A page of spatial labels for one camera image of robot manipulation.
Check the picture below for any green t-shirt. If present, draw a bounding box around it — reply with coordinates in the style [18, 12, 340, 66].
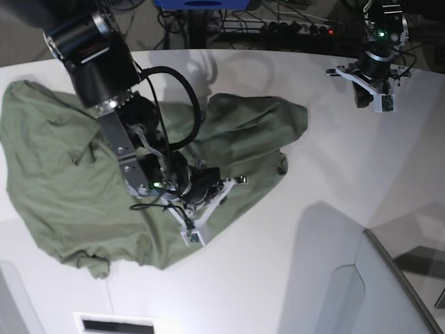
[1, 81, 309, 278]

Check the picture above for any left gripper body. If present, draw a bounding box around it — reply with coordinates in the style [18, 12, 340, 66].
[326, 50, 411, 95]

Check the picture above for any black power strip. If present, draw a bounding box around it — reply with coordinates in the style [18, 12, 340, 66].
[207, 17, 346, 35]

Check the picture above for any blue box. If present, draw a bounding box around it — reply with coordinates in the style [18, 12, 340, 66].
[154, 0, 250, 10]

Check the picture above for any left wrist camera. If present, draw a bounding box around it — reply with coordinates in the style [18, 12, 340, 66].
[373, 94, 396, 113]

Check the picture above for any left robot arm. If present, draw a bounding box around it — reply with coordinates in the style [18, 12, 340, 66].
[326, 1, 411, 113]

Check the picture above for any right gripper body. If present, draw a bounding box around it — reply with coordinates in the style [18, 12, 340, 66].
[163, 156, 248, 233]

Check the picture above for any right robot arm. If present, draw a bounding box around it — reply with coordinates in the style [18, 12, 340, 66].
[1, 1, 247, 235]

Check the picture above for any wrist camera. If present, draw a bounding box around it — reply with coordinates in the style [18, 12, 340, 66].
[373, 94, 396, 113]
[181, 227, 211, 246]

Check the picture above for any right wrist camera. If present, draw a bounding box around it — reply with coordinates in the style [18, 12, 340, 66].
[181, 227, 211, 246]

